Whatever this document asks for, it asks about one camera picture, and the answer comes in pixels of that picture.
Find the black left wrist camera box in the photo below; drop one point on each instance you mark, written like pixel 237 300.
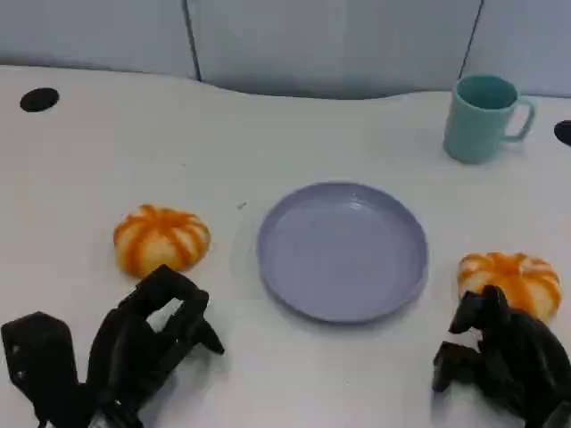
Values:
pixel 40 352

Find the pale green mug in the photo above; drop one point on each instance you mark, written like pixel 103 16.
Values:
pixel 473 129

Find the grey desk partition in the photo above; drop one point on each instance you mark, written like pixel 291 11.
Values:
pixel 312 40

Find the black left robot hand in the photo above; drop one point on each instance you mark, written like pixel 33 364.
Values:
pixel 120 348

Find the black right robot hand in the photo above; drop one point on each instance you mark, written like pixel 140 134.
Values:
pixel 526 365

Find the orange white toy bread roll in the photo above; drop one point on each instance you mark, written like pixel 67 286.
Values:
pixel 160 236
pixel 513 274

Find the lilac plate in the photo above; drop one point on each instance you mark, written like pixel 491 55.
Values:
pixel 343 254

